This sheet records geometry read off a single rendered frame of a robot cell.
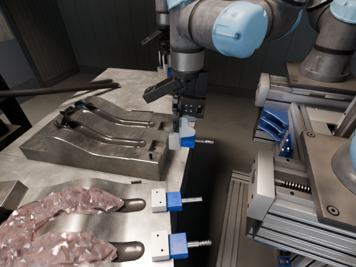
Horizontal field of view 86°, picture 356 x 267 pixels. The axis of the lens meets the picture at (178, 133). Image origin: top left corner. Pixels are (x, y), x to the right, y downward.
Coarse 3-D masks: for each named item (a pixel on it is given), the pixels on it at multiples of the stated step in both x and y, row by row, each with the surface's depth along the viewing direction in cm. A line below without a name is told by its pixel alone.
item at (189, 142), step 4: (172, 128) 58; (172, 132) 57; (168, 136) 56; (172, 136) 55; (192, 136) 57; (172, 140) 56; (180, 140) 56; (184, 140) 56; (188, 140) 56; (192, 140) 56; (196, 140) 57; (200, 140) 57; (204, 140) 57; (208, 140) 57; (172, 144) 57; (176, 144) 57; (180, 144) 57; (184, 144) 57; (188, 144) 57; (192, 144) 56; (172, 148) 58; (176, 148) 58; (180, 148) 58
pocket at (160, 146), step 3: (153, 141) 65; (156, 141) 65; (159, 141) 64; (162, 141) 64; (153, 144) 66; (156, 144) 65; (159, 144) 65; (162, 144) 65; (165, 144) 64; (150, 147) 63; (153, 147) 66; (156, 147) 66; (159, 147) 66; (162, 147) 66; (150, 150) 64; (153, 150) 64; (156, 150) 64; (159, 150) 64; (162, 150) 63; (162, 153) 62
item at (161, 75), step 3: (159, 69) 95; (162, 69) 95; (168, 69) 98; (171, 69) 99; (159, 72) 96; (162, 72) 95; (168, 72) 97; (171, 72) 97; (159, 75) 97; (162, 75) 96; (165, 75) 97; (168, 75) 98; (171, 75) 98; (159, 78) 98; (162, 78) 97; (165, 78) 98
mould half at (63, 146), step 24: (96, 96) 78; (96, 120) 69; (144, 120) 74; (168, 120) 73; (24, 144) 67; (48, 144) 62; (72, 144) 59; (96, 144) 63; (168, 144) 69; (96, 168) 65; (120, 168) 62; (144, 168) 60
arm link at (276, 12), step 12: (264, 0) 33; (276, 0) 33; (288, 0) 32; (300, 0) 32; (276, 12) 33; (288, 12) 33; (300, 12) 37; (276, 24) 34; (288, 24) 36; (276, 36) 37
